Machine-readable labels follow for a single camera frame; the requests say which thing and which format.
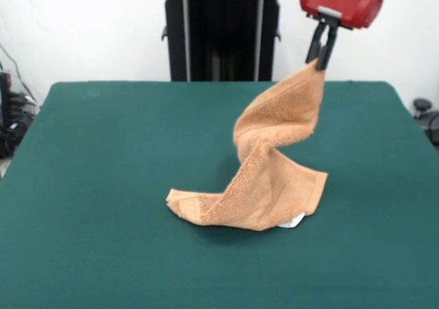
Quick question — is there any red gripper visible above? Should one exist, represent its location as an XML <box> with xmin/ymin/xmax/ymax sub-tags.
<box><xmin>300</xmin><ymin>0</ymin><xmax>385</xmax><ymax>71</ymax></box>

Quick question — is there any dark green table cloth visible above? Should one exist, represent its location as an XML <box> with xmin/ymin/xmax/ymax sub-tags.
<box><xmin>0</xmin><ymin>80</ymin><xmax>439</xmax><ymax>309</ymax></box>

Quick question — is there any tan terry cloth towel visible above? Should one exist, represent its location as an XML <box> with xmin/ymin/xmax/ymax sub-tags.
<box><xmin>165</xmin><ymin>61</ymin><xmax>329</xmax><ymax>232</ymax></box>

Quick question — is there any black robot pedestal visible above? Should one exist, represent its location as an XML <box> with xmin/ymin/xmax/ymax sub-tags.
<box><xmin>150</xmin><ymin>0</ymin><xmax>296</xmax><ymax>82</ymax></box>

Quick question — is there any grey wall cable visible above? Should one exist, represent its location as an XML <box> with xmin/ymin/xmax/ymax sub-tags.
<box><xmin>0</xmin><ymin>43</ymin><xmax>32</xmax><ymax>97</ymax></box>

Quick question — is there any grey wheeled floor base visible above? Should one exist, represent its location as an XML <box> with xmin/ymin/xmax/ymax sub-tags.
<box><xmin>412</xmin><ymin>98</ymin><xmax>439</xmax><ymax>148</ymax></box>

